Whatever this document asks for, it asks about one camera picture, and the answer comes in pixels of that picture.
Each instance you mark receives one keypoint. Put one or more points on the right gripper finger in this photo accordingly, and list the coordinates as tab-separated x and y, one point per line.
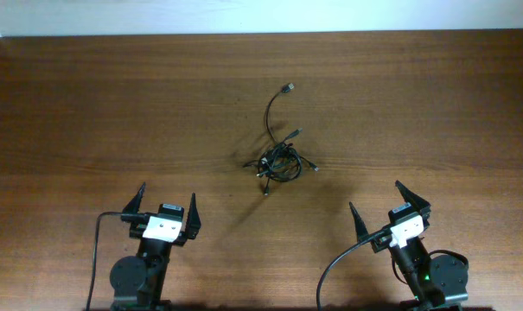
359	225
421	205

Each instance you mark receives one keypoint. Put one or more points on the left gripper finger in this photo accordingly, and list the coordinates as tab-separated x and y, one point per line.
135	203
193	224

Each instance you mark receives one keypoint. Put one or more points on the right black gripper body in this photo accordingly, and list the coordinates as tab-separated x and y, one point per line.
380	243

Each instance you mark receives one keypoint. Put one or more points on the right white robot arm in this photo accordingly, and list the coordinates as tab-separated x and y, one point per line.
437	279

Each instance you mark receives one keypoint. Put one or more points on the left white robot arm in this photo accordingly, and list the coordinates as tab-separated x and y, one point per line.
138	280

